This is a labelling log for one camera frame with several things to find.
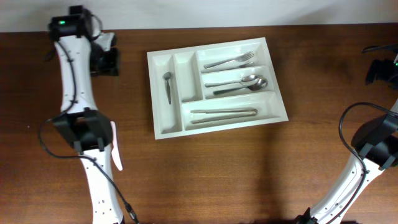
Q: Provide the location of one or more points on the white plastic cutlery tray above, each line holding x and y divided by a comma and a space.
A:
189, 93

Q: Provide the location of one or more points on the large steel spoon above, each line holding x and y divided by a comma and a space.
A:
250, 79
261, 83

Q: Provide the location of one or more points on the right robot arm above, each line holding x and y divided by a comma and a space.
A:
373, 150

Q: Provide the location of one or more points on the small steel teaspoon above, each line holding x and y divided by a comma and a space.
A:
167, 76

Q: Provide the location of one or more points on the pink white plastic knife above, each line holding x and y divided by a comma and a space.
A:
115, 151

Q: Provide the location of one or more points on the steel fork in tray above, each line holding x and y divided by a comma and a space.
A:
241, 58

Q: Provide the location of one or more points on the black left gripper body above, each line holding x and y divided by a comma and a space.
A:
107, 61

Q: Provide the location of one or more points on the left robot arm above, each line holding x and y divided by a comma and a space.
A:
85, 51

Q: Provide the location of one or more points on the steel fork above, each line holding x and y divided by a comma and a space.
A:
246, 65
241, 58

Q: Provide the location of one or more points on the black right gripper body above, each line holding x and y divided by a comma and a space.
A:
385, 71

